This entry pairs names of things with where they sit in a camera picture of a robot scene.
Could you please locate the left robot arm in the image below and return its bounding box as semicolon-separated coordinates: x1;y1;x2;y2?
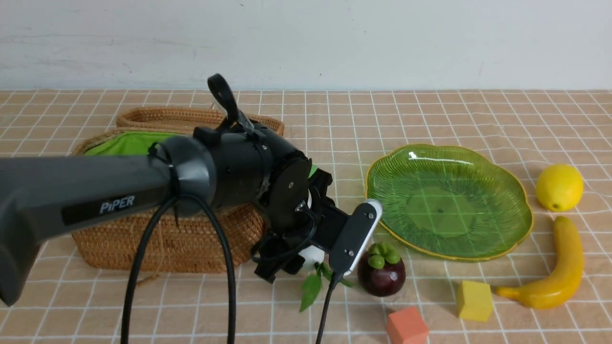
0;74;349;306

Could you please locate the yellow foam cube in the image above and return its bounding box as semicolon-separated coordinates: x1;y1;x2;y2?
456;279;493;323

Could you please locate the white radish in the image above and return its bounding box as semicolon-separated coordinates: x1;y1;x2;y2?
298;246;326;273

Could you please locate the beige grid tablecloth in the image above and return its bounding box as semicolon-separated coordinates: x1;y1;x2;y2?
0;89;612;344

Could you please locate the dark purple mangosteen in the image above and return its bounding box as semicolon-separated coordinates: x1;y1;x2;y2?
358;242;406;298

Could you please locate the yellow banana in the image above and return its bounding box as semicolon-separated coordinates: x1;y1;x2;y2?
492;215;584;309

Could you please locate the woven wicker basket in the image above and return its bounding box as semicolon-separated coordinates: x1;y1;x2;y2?
72;107;266;274

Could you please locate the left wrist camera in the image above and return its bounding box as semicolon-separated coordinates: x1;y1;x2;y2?
328;199;383;277

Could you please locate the green basket liner cloth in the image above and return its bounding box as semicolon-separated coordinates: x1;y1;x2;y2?
74;130;177;155

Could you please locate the green glass leaf plate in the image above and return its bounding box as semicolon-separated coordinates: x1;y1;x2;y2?
365;144;534;262

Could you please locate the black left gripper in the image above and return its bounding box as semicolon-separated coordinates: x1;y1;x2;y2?
251;168;349;283

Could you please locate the orange foam cube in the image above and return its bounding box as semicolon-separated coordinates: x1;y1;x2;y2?
386;306;429;344

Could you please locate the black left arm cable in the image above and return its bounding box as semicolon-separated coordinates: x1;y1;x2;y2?
120;193;238;344

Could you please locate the yellow lemon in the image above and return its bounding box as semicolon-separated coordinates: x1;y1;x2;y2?
535;165;584;213

